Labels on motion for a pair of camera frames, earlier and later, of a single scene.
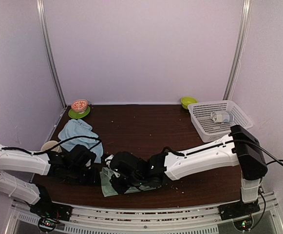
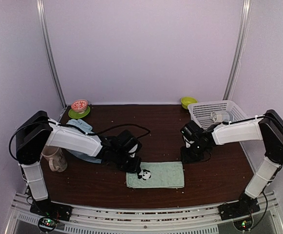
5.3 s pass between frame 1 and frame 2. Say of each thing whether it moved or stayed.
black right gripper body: moved
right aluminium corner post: stayed
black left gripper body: moved
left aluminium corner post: stayed
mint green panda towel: moved
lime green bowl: stayed
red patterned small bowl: stayed
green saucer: stayed
